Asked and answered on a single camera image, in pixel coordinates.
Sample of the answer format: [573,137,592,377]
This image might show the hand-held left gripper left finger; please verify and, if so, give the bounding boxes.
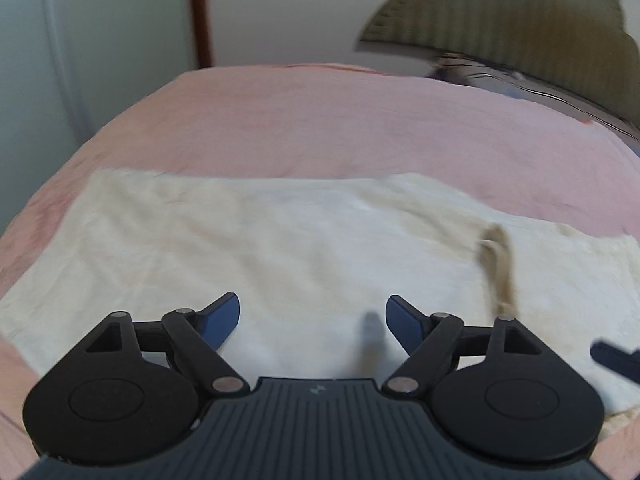
[82,292,252,402]

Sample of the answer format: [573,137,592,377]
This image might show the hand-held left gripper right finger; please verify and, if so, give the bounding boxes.
[381,294,547,402]

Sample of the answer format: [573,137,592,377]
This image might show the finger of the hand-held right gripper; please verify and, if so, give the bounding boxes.
[589,340,640,384]

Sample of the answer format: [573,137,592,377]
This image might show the white pants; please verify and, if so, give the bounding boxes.
[0,168,640,442]

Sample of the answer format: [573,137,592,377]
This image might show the pink bed sheet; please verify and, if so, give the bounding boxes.
[0,62,640,480]

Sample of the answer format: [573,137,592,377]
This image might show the grey striped pillow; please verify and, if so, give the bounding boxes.
[429,52,640,142]

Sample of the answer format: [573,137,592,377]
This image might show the green tufted headboard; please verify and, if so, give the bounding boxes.
[352,0,640,122]

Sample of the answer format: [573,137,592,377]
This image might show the brown wooden door frame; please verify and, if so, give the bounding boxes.
[187,0,216,69]

